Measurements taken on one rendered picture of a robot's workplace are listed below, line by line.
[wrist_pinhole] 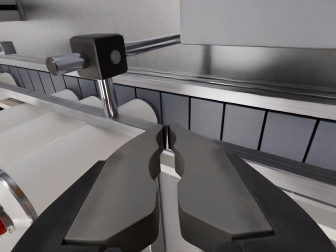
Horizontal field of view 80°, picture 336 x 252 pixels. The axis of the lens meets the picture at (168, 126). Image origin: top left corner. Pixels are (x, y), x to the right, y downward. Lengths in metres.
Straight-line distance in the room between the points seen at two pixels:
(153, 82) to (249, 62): 0.11
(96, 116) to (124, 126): 0.03
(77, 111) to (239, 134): 0.16
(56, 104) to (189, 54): 0.16
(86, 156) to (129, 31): 0.19
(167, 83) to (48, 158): 0.14
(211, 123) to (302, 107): 0.08
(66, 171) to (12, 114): 0.16
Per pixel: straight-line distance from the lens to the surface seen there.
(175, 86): 0.23
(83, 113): 0.21
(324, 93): 0.22
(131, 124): 0.17
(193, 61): 0.27
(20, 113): 0.33
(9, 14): 0.52
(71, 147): 0.19
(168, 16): 0.28
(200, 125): 0.23
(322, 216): 0.22
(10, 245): 0.52
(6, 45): 0.48
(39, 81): 0.46
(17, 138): 0.26
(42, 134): 0.27
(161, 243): 0.55
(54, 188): 0.18
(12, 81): 0.54
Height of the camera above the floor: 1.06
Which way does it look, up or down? 47 degrees down
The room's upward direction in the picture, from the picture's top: 129 degrees counter-clockwise
